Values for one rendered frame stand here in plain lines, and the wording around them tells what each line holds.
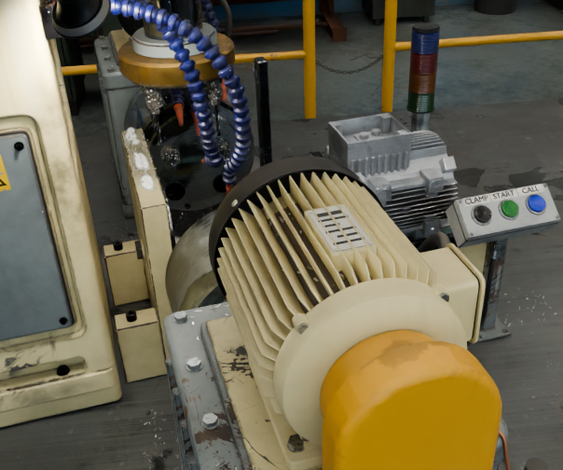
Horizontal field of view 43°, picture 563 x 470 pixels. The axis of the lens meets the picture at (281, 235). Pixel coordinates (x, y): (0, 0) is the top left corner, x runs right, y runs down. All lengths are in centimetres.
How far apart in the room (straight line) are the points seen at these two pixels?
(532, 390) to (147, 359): 65
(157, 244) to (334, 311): 63
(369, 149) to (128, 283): 54
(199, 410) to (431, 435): 28
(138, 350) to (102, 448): 17
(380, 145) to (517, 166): 77
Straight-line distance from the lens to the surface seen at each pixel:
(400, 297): 54
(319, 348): 53
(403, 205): 131
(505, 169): 197
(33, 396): 124
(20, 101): 99
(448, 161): 133
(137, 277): 145
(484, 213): 121
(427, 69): 164
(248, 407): 70
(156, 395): 127
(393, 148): 129
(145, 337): 124
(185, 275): 98
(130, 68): 112
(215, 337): 78
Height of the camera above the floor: 167
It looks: 32 degrees down
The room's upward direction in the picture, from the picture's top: 3 degrees counter-clockwise
